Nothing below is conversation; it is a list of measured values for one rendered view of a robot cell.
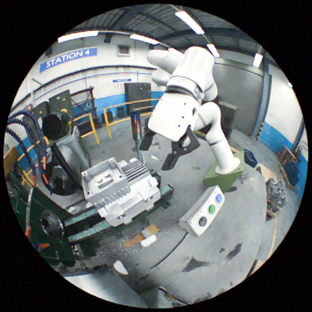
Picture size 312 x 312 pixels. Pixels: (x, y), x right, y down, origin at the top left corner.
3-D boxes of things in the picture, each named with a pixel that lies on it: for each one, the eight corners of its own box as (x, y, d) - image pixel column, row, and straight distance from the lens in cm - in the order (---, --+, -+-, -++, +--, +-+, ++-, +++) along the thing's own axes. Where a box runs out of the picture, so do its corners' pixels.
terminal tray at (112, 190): (99, 210, 30) (85, 200, 25) (91, 185, 37) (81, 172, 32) (132, 192, 29) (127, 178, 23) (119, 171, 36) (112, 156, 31)
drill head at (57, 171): (60, 212, 68) (28, 186, 56) (62, 169, 94) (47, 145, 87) (91, 198, 55) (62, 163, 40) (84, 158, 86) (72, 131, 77)
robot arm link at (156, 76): (216, 121, 59) (194, 135, 57) (211, 121, 70) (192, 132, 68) (164, 59, 70) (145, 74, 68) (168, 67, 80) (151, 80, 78)
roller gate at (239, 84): (255, 138, 746) (269, 77, 794) (257, 140, 698) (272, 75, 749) (208, 116, 736) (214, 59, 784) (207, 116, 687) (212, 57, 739)
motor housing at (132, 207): (121, 229, 43) (98, 219, 25) (104, 196, 51) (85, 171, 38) (160, 205, 43) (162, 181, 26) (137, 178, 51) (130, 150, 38)
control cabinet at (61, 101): (67, 154, 366) (47, 98, 347) (68, 148, 410) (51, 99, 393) (84, 145, 354) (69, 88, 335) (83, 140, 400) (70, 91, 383)
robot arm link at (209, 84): (183, 96, 30) (162, 78, 25) (196, 68, 37) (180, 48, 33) (208, 100, 26) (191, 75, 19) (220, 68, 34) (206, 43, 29)
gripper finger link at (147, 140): (157, 129, 26) (148, 151, 27) (150, 126, 28) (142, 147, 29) (148, 126, 23) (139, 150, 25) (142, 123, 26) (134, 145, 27)
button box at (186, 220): (189, 234, 34) (200, 238, 30) (177, 220, 30) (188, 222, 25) (215, 200, 41) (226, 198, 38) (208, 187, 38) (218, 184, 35)
